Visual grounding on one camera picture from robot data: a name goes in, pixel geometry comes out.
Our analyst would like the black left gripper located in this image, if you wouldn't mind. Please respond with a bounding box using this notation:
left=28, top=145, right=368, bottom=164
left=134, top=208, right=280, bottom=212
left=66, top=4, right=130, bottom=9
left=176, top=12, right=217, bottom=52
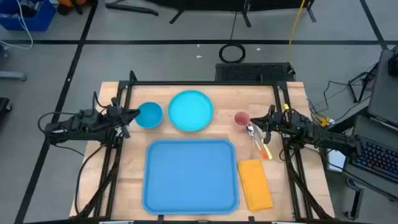
left=104, top=96, right=141, bottom=140

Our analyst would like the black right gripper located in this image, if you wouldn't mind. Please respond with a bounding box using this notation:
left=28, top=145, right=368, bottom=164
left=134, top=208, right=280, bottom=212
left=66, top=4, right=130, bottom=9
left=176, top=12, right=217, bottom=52
left=249, top=105, right=295, bottom=145

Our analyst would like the blue plastic bowl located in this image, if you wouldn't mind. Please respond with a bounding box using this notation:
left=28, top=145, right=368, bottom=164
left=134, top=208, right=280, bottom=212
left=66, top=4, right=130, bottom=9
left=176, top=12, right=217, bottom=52
left=135, top=101, right=164, bottom=129

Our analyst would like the pink plastic cup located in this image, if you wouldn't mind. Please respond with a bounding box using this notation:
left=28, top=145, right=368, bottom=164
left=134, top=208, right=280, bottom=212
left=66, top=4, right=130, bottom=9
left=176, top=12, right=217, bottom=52
left=234, top=111, right=252, bottom=131

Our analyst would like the fork with orange handle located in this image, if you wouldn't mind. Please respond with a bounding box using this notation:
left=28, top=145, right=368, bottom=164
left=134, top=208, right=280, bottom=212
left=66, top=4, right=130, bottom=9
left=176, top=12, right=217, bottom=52
left=253, top=124, right=269, bottom=161

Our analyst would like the knife with cream handle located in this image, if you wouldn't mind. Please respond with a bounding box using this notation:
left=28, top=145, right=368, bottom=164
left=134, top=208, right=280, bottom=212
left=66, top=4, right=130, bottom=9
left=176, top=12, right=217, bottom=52
left=253, top=123, right=274, bottom=161

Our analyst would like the teal plastic plate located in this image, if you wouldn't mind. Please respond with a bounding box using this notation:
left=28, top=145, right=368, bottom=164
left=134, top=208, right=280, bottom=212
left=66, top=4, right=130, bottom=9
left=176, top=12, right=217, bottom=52
left=167, top=90, right=215, bottom=133

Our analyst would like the orange cloth napkin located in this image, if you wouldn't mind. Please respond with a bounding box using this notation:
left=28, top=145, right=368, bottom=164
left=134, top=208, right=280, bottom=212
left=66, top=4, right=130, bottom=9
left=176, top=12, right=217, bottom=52
left=238, top=159, right=274, bottom=213

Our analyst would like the blue plastic tray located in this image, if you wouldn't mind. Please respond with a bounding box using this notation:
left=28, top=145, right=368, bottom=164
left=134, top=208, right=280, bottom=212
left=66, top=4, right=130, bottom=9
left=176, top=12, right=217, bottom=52
left=142, top=138, right=240, bottom=215

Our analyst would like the yellow plug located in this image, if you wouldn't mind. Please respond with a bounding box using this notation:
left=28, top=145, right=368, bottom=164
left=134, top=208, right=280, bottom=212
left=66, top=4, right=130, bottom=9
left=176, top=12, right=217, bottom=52
left=312, top=113, right=331, bottom=128

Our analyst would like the white printed paper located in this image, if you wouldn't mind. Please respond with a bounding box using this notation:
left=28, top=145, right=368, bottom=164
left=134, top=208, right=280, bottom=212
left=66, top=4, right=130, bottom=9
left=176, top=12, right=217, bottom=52
left=325, top=147, right=348, bottom=173

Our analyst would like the grey equipment cart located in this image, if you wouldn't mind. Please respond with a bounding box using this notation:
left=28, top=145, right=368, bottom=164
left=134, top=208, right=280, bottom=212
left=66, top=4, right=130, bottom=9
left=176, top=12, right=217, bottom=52
left=341, top=114, right=398, bottom=220

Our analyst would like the black flat floor bar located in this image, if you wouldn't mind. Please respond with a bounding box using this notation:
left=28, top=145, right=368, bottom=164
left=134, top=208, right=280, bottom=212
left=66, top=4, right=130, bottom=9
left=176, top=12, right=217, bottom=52
left=104, top=2, right=160, bottom=17

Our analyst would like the black folding stand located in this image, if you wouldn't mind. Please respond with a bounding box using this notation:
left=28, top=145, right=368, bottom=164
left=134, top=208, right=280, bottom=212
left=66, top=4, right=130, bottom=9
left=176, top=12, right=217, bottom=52
left=348, top=63, right=379, bottom=103

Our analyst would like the backlit black keyboard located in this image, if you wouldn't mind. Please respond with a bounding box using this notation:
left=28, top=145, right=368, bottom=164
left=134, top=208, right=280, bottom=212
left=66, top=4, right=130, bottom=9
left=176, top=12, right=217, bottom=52
left=350, top=136, right=398, bottom=185

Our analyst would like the orange and black bag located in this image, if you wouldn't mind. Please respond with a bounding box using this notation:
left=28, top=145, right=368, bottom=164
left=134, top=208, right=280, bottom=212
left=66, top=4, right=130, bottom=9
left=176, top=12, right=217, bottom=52
left=57, top=0, right=95, bottom=16

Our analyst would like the blue storage bin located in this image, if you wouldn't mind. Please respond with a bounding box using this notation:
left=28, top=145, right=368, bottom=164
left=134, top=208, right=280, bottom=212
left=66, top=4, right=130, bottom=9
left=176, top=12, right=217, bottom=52
left=0, top=0, right=57, bottom=32

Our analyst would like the black aluminium frame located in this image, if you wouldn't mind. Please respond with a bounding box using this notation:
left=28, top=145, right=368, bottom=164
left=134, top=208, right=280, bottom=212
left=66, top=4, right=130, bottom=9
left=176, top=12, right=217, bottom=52
left=70, top=70, right=335, bottom=224

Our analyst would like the black coiled cable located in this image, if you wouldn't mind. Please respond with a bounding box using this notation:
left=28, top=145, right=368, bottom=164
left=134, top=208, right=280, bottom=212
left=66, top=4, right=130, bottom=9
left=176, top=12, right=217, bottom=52
left=218, top=11, right=247, bottom=64

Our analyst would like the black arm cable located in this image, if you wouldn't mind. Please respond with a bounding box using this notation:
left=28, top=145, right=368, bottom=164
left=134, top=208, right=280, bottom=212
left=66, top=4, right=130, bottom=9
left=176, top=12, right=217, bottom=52
left=73, top=144, right=105, bottom=216

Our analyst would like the yellow hanging cable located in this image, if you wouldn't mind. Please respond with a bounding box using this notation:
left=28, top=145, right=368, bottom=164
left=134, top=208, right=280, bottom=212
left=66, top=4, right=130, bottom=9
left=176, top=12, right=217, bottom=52
left=285, top=0, right=307, bottom=63

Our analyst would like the white floor cable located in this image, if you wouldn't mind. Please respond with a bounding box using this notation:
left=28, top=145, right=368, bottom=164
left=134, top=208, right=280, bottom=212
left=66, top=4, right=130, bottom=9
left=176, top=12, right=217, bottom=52
left=0, top=0, right=34, bottom=50

